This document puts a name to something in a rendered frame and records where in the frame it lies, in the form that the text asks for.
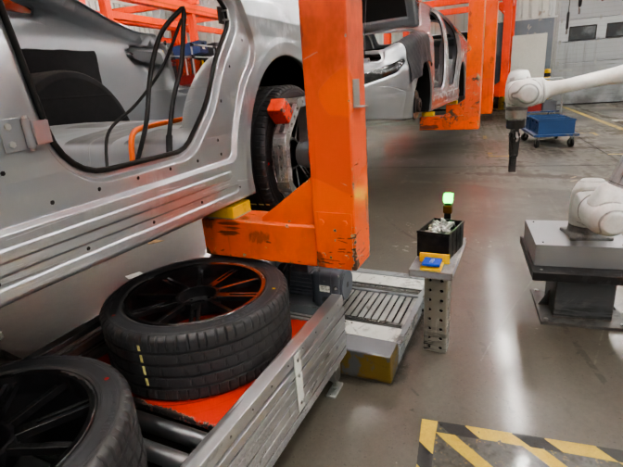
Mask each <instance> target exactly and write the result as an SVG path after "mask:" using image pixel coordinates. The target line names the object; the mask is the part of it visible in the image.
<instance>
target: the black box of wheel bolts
mask: <svg viewBox="0 0 623 467"><path fill-rule="evenodd" d="M416 232H417V256H419V257H420V252H426V253H437V254H447V255H450V259H451V258H452V256H453V255H454V254H455V253H456V252H457V251H458V250H459V249H460V248H461V247H462V246H463V239H464V221H458V220H449V219H443V218H432V219H431V220H430V221H428V222H427V223H426V224H424V225H423V226H422V227H421V228H419V229H418V230H417V231H416Z"/></svg>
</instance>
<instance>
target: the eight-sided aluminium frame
mask: <svg viewBox="0 0 623 467"><path fill-rule="evenodd" d="M286 101H287V102H288V104H289V105H290V107H291V108H292V110H293V114H292V117H291V120H290V122H289V123H288V124H277V127H276V130H275V133H274V134H273V150H274V159H275V168H276V179H277V182H276V183H277V188H278V189H279V192H281V193H282V195H283V196H284V197H288V196H289V195H290V194H291V193H293V192H294V191H295V190H296V189H297V188H296V186H295V185H294V184H293V179H292V169H291V157H290V146H289V141H290V136H291V133H292V131H293V128H294V125H295V122H296V119H297V116H298V114H299V109H300V107H305V106H306V102H305V95H304V96H301V97H291V98H287V99H286ZM282 152H283V155H282ZM283 162H284V165H283ZM284 172H285V175H284Z"/></svg>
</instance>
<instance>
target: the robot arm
mask: <svg viewBox="0 0 623 467"><path fill-rule="evenodd" d="M620 83H623V65H621V66H617V67H614V68H611V69H604V70H600V71H595V72H592V73H588V74H584V75H580V76H577V77H573V78H569V79H564V80H559V81H547V80H545V79H544V78H543V77H540V78H531V77H530V73H529V71H528V70H527V69H516V70H513V71H511V72H510V73H509V75H508V78H507V81H506V84H505V95H504V97H505V104H506V108H505V118H506V119H507V121H506V129H511V131H510V132H509V134H508V136H509V149H508V155H509V164H508V172H515V166H516V157H517V156H518V148H519V142H520V138H521V137H520V132H519V129H523V128H524V126H525V120H524V119H526V118H527V113H528V107H532V106H535V105H538V104H541V103H544V102H545V100H546V99H547V98H549V97H551V96H554V95H560V94H564V93H569V92H574V91H577V90H582V89H587V88H592V87H596V86H602V85H607V84H620ZM559 230H560V231H562V232H563V233H565V234H566V235H567V236H568V237H569V240H570V241H614V237H613V236H616V235H620V234H623V155H622V157H621V159H620V161H619V162H618V164H617V166H616V168H615V170H614V172H613V174H612V176H611V177H610V179H609V181H608V182H607V181H606V180H605V179H602V178H583V179H581V180H580V181H578V182H577V183H576V185H575V186H574V188H573V190H572V193H571V197H570V203H569V211H568V225H567V226H561V227H560V228H559Z"/></svg>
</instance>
